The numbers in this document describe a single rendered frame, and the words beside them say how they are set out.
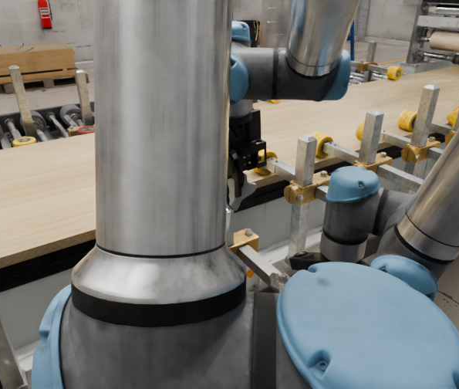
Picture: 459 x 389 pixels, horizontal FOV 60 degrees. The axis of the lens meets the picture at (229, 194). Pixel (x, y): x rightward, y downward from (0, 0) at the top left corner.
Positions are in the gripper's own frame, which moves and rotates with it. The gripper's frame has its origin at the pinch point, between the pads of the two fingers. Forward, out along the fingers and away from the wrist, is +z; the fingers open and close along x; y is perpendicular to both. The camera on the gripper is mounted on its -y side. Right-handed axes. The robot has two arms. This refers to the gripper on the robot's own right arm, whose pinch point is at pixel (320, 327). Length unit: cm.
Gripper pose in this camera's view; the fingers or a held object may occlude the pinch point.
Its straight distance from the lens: 86.3
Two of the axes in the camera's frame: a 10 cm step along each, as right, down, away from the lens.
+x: 8.4, -2.6, 4.8
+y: 5.5, 4.0, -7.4
